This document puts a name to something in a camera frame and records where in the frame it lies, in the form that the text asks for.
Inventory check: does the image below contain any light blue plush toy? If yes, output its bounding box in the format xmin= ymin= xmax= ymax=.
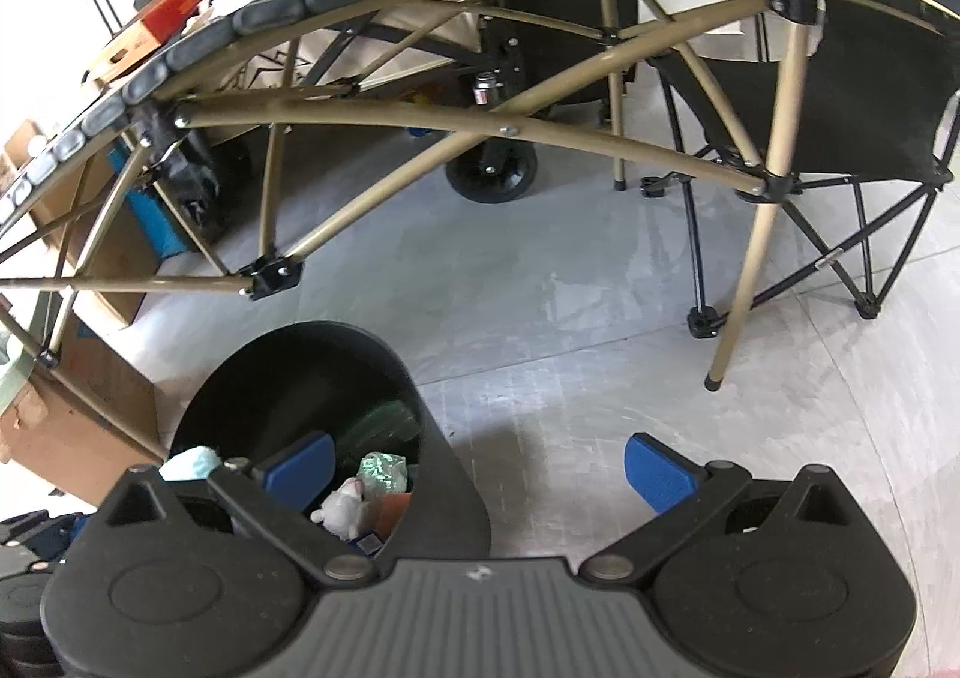
xmin=159 ymin=445 xmax=224 ymax=482

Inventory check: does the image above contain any blue box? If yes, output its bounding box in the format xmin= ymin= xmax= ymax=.
xmin=105 ymin=145 xmax=197 ymax=260

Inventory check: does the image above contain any large cardboard box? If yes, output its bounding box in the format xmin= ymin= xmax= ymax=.
xmin=0 ymin=314 xmax=164 ymax=508

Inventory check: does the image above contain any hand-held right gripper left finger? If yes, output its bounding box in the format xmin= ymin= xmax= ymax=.
xmin=94 ymin=429 xmax=377 ymax=585

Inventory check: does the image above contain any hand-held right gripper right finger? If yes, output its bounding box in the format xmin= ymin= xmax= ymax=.
xmin=579 ymin=430 xmax=865 ymax=585

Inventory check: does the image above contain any black folding chair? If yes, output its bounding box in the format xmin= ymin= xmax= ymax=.
xmin=641 ymin=0 xmax=960 ymax=341

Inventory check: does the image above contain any dark grey bag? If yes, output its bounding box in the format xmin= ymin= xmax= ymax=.
xmin=160 ymin=127 xmax=224 ymax=245

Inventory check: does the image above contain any pale green plastic bag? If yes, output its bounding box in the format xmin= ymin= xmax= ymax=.
xmin=0 ymin=337 xmax=37 ymax=424

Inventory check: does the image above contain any open brown cardboard box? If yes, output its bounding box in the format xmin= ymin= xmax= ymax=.
xmin=26 ymin=123 xmax=155 ymax=328

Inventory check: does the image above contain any white and yellow plush toy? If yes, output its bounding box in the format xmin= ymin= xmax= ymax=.
xmin=310 ymin=478 xmax=370 ymax=542

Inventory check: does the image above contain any orange cardboard box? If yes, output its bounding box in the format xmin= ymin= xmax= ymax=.
xmin=81 ymin=0 xmax=231 ymax=86

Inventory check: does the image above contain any iridescent plastic bag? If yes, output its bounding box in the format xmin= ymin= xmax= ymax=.
xmin=357 ymin=451 xmax=413 ymax=497

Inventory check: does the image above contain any orange cloth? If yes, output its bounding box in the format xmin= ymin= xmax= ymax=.
xmin=373 ymin=492 xmax=415 ymax=538

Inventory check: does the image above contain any black trash bin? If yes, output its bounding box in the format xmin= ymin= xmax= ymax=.
xmin=169 ymin=320 xmax=492 ymax=574

